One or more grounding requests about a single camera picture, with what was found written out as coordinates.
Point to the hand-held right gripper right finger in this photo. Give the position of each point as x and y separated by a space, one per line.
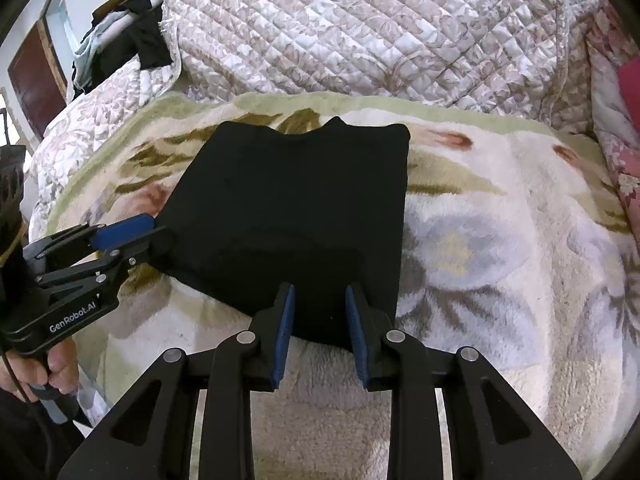
357 340

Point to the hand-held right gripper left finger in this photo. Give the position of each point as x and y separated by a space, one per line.
282 340

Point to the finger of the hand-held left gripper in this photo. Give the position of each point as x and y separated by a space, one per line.
125 230
150 247

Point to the black pants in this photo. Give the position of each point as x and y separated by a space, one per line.
290 200

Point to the person's left hand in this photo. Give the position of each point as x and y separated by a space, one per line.
55 365

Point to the person's dark clothing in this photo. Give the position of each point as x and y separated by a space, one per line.
30 445

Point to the floral fleece blanket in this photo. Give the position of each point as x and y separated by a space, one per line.
500 260

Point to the light blue garment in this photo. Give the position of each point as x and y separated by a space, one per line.
85 67

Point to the brown wooden door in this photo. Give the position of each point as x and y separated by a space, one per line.
35 80

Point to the black garment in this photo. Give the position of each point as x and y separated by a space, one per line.
145 40

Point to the white quilted floral bedspread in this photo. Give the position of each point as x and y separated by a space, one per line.
350 25

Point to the pink floral quilt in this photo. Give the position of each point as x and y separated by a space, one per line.
615 160

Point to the bright pink cloth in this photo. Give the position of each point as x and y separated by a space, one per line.
631 90

